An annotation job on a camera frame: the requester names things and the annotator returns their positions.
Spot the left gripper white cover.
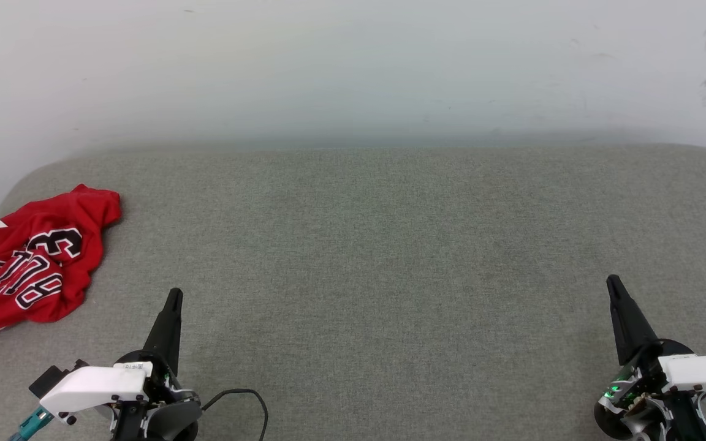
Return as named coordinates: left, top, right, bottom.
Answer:
left=39, top=288, right=199, bottom=441

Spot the red and white basketball jersey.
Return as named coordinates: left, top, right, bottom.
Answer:
left=0, top=184, right=123, bottom=357

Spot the grey fabric sofa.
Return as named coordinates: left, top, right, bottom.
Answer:
left=0, top=144, right=706, bottom=441

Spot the teal left camera cable connector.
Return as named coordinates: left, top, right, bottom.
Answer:
left=9, top=406, right=55, bottom=441

